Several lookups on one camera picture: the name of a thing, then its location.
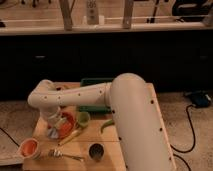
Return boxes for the orange cup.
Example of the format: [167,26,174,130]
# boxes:
[18,138,41,159]

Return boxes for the yellow handled brush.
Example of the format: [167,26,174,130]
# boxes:
[58,129,82,146]

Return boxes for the grey white towel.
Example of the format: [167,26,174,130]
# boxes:
[46,120,65,139]

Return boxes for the black blue device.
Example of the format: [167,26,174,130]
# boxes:
[185,91,211,108]

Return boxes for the red bowl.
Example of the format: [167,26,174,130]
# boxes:
[55,112,76,139]

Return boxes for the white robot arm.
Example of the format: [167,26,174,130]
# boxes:
[28,73,176,171]

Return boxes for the black cable right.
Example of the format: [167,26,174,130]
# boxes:
[171,104,197,154]

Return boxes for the wooden post left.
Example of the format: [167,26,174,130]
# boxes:
[59,0,72,31]

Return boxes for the wooden post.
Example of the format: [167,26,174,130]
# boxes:
[59,0,72,31]
[122,0,134,29]

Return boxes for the black cable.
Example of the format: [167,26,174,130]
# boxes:
[171,104,197,154]
[0,127,20,148]

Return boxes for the wooden board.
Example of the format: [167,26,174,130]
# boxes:
[22,82,177,171]

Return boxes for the dark metal can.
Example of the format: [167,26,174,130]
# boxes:
[89,143,104,162]

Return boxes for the black cable left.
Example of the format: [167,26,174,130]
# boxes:
[0,127,20,148]

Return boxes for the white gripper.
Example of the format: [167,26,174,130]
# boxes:
[40,108,62,128]

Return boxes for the green tray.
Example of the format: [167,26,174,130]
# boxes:
[78,78,113,114]

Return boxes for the green chili pepper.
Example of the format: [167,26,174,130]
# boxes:
[100,119,114,134]

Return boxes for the small green cup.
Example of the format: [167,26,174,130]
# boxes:
[76,112,90,128]

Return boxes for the wooden post right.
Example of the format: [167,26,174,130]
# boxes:
[122,0,134,29]

